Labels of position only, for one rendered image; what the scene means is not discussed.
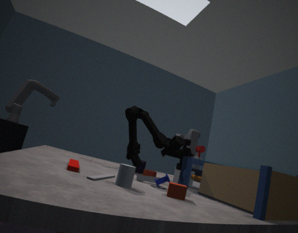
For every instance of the l-shaped crank handle with blue knob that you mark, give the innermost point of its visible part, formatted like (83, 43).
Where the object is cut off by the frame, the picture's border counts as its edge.
(152, 179)

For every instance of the red flat bar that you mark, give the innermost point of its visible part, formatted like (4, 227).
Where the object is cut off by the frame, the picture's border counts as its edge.
(73, 165)

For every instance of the reddish-brown box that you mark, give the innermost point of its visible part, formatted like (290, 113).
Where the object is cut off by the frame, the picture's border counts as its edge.
(149, 173)
(176, 191)

